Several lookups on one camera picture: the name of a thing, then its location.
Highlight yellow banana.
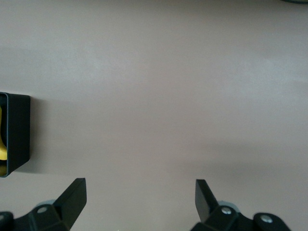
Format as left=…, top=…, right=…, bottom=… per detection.
left=0, top=107, right=8, bottom=176

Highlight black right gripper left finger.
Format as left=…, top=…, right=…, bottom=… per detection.
left=0, top=178, right=87, bottom=231

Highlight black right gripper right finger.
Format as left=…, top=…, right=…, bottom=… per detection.
left=191, top=179, right=293, bottom=231

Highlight black rectangular plastic box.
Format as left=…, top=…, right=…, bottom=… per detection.
left=0, top=92, right=31, bottom=179

